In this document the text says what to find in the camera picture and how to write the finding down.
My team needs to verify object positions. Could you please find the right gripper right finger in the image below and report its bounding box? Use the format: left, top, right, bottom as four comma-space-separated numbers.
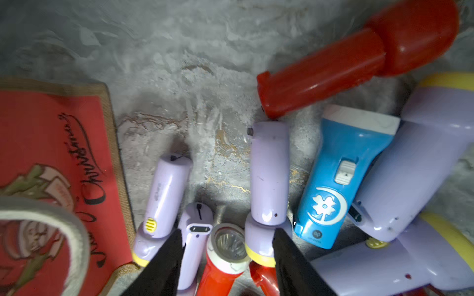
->
272, 228, 336, 296

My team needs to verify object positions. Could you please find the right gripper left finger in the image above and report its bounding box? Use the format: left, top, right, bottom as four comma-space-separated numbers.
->
122, 229, 185, 296

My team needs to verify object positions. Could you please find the red jute Christmas tote bag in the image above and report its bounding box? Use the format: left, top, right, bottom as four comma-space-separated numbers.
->
1, 78, 138, 296

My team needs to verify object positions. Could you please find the purple flashlight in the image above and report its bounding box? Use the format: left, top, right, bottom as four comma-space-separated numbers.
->
177, 202, 214, 296
132, 154, 193, 267
348, 72, 474, 242
244, 121, 293, 268
311, 212, 474, 296

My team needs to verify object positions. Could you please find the blue white flashlight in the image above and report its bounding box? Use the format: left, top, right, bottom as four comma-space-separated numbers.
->
293, 104, 401, 249

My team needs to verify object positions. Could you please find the red flashlight top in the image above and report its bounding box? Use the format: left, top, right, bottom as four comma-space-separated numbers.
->
257, 0, 460, 119

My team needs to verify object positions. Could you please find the purple flashlight beside red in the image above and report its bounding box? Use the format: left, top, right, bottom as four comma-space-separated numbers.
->
177, 202, 214, 296

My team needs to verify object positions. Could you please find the red flashlight white ring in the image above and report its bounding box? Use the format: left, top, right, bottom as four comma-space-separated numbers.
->
195, 222, 252, 296

